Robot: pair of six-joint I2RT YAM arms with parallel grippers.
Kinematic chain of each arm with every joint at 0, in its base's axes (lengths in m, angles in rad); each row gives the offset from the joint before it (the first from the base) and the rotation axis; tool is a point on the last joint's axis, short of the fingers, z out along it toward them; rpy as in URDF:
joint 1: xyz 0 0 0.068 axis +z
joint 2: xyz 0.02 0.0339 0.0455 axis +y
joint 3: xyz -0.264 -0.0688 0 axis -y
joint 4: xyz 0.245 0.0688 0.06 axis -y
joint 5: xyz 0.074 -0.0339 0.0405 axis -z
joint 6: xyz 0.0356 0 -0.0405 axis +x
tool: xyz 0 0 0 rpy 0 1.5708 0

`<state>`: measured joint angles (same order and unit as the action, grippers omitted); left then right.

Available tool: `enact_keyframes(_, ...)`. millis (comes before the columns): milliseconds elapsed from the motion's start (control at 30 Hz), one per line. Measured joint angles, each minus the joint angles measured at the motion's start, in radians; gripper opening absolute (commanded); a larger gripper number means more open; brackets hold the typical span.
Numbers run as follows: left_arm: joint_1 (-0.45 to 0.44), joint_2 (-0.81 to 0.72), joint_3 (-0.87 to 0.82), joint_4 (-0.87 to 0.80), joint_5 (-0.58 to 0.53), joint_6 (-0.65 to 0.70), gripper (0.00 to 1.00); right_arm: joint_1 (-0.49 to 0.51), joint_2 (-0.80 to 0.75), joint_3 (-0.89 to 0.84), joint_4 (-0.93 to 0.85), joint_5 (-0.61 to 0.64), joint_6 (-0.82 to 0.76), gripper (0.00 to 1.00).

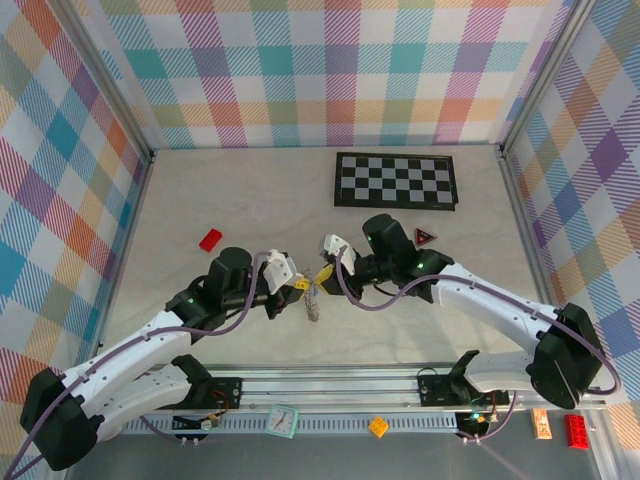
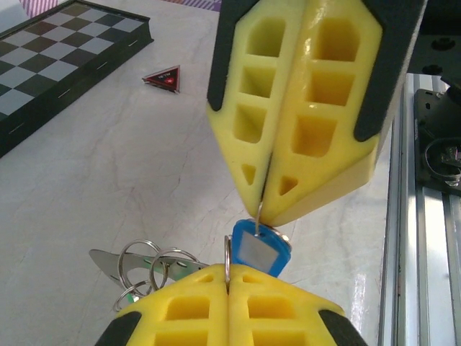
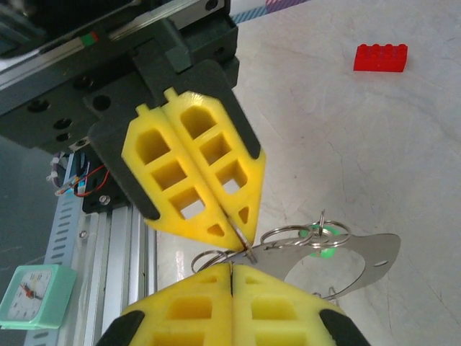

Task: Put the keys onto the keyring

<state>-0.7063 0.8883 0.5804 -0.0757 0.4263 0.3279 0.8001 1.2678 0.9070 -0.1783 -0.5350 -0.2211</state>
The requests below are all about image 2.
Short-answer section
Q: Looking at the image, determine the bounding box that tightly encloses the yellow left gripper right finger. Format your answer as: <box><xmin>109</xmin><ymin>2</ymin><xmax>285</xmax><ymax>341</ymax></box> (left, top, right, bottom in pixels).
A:
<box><xmin>228</xmin><ymin>268</ymin><xmax>368</xmax><ymax>346</ymax></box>

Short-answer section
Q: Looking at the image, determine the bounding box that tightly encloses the black and grey chessboard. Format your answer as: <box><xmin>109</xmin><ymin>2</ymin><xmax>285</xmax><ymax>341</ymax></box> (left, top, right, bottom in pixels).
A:
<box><xmin>0</xmin><ymin>0</ymin><xmax>156</xmax><ymax>159</ymax></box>

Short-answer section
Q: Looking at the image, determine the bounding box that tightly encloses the blue key tag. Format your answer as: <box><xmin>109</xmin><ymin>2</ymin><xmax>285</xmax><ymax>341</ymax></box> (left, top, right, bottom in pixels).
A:
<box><xmin>230</xmin><ymin>201</ymin><xmax>291</xmax><ymax>278</ymax></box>

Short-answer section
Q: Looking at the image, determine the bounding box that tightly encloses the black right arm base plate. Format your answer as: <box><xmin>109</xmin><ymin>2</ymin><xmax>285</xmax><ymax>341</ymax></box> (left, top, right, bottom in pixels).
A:
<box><xmin>412</xmin><ymin>88</ymin><xmax>461</xmax><ymax>198</ymax></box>

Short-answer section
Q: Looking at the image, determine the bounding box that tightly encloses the red and black triangle badge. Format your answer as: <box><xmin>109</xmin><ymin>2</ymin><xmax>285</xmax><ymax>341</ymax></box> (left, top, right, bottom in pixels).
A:
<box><xmin>141</xmin><ymin>64</ymin><xmax>182</xmax><ymax>95</ymax></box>

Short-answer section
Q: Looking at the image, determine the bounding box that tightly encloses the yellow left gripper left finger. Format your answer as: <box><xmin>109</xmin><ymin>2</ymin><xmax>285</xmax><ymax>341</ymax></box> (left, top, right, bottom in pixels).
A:
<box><xmin>95</xmin><ymin>262</ymin><xmax>231</xmax><ymax>346</ymax></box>

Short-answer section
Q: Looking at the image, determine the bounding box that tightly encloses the aluminium mounting rail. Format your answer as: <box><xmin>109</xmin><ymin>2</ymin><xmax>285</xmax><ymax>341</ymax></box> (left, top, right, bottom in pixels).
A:
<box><xmin>377</xmin><ymin>71</ymin><xmax>461</xmax><ymax>346</ymax></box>

